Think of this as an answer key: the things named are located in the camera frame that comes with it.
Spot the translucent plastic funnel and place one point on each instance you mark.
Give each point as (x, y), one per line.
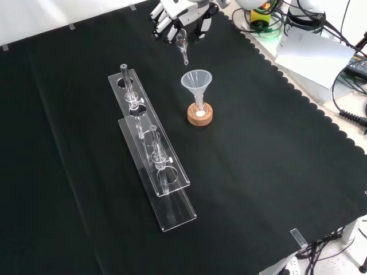
(196, 81)

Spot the small round-bottom glass flask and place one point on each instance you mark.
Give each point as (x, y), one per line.
(199, 110)

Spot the black electronics box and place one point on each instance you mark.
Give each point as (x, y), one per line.
(357, 66)

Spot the pale board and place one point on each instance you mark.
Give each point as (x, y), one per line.
(312, 57)

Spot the clear acrylic funnel stand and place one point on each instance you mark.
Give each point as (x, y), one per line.
(149, 149)

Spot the yellow stop button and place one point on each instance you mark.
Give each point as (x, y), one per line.
(260, 20)

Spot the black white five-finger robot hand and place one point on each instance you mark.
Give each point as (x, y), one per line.
(183, 13)

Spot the white power strip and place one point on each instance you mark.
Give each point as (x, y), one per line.
(289, 266)

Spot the black bench cloth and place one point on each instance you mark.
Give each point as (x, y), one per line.
(258, 160)

